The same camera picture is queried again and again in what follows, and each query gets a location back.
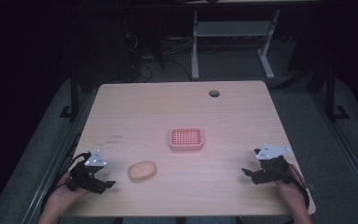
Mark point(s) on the black metal stand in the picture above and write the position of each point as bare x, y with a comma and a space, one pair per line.
331, 93
73, 96

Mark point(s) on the person's left hand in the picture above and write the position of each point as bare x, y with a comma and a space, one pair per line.
62, 199

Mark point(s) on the pink soap dish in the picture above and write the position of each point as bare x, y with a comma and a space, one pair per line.
186, 138

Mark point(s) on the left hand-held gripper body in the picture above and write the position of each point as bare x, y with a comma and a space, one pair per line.
85, 175

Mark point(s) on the person's right hand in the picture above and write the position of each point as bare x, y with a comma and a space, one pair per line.
290, 193

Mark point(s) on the white metal desk frame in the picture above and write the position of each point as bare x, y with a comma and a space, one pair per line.
231, 40

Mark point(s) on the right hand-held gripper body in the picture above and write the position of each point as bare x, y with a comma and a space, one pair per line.
272, 168

